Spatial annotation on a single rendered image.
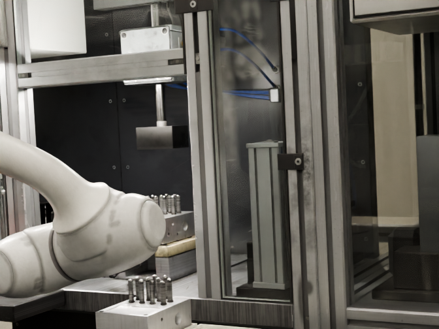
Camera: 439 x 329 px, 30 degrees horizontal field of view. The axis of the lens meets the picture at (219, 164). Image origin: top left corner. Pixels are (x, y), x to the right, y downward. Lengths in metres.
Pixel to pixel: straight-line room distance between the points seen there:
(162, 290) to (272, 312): 0.19
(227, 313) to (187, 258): 0.25
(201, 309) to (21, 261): 0.33
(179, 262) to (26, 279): 0.41
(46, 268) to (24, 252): 0.04
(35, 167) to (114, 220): 0.13
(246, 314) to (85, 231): 0.33
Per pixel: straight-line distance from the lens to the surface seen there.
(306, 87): 1.29
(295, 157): 1.29
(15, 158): 1.18
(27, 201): 1.61
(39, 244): 1.28
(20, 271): 1.27
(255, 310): 1.37
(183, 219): 1.63
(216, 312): 1.40
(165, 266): 1.56
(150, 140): 1.64
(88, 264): 1.23
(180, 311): 1.31
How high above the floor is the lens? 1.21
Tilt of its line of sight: 3 degrees down
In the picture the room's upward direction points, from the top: 3 degrees counter-clockwise
